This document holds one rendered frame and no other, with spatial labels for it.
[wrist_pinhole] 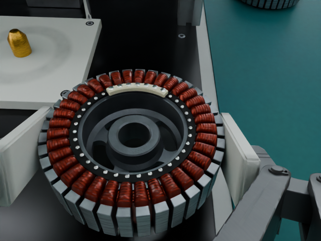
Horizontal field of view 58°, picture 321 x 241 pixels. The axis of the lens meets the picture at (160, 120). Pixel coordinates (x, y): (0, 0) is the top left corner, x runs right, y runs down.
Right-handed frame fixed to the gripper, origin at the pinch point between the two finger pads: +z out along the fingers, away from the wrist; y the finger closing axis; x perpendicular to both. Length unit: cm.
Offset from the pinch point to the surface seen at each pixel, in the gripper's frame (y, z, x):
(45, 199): -6.9, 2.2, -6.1
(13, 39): -13.8, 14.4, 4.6
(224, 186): 7.7, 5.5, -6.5
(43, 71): -10.6, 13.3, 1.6
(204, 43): 7.6, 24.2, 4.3
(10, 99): -12.5, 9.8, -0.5
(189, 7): 5.1, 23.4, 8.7
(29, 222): -7.6, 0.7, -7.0
